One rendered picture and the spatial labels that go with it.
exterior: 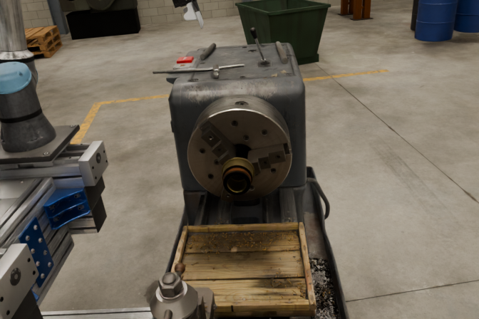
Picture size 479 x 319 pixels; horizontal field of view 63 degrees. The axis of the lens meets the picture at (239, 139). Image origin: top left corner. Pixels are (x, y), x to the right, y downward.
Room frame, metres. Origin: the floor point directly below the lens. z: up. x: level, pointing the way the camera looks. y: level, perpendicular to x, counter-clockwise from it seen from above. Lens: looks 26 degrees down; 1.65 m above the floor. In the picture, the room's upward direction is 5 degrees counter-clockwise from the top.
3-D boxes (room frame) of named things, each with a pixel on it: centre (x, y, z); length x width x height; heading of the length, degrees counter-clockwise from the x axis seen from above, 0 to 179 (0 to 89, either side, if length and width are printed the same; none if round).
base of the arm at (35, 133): (1.11, 0.64, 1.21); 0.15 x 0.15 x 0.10
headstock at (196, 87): (1.49, -0.01, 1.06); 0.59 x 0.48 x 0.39; 175
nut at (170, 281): (0.48, 0.13, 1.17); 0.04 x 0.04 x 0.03
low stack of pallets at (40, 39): (8.24, 4.03, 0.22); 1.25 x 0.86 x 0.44; 8
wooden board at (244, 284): (0.80, 0.02, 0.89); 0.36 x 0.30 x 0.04; 85
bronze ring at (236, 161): (0.94, 0.01, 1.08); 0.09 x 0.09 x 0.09; 85
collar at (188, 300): (0.48, 0.13, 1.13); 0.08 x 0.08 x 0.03
